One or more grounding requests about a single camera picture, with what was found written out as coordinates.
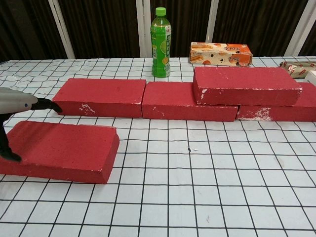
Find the white black grid tablecloth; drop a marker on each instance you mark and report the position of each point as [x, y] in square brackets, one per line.
[172, 197]

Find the orange biscuit box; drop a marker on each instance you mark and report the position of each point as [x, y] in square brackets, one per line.
[219, 55]

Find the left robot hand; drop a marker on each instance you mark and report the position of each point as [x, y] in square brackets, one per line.
[17, 101]

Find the dark brown curtain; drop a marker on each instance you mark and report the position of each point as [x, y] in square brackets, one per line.
[103, 24]

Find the white stapler box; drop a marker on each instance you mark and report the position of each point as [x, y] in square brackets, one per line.
[311, 77]

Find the white frame post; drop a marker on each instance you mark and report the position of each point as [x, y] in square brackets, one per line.
[143, 29]
[212, 19]
[61, 29]
[300, 32]

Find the green drink bottle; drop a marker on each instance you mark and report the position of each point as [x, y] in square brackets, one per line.
[161, 49]

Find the red brick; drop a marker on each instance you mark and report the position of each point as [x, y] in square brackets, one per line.
[288, 113]
[247, 81]
[98, 93]
[170, 98]
[64, 148]

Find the gold red snack packet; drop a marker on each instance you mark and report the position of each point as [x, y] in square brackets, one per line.
[293, 69]

